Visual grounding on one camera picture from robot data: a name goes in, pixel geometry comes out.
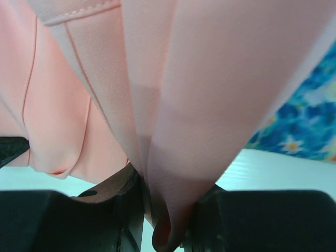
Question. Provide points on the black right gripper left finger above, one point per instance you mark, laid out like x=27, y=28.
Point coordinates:
x=106, y=217

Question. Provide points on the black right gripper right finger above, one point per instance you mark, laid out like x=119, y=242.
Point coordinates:
x=262, y=221

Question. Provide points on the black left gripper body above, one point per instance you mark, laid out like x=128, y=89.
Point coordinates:
x=11, y=148

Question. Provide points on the pink skirt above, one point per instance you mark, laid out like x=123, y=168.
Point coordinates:
x=176, y=88

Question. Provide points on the blue floral skirt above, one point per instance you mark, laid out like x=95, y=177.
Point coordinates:
x=304, y=126

